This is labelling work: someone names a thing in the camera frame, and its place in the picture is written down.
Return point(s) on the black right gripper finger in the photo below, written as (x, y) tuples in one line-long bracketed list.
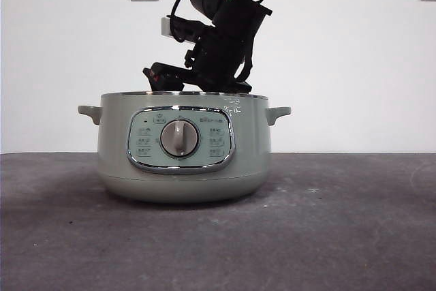
[(167, 78), (243, 87)]

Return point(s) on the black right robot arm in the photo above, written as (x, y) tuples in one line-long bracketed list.
[(231, 32)]

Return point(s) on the pale green electric cooking pot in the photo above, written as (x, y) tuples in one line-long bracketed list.
[(112, 141)]

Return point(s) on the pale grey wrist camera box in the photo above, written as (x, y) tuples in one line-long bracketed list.
[(165, 27)]

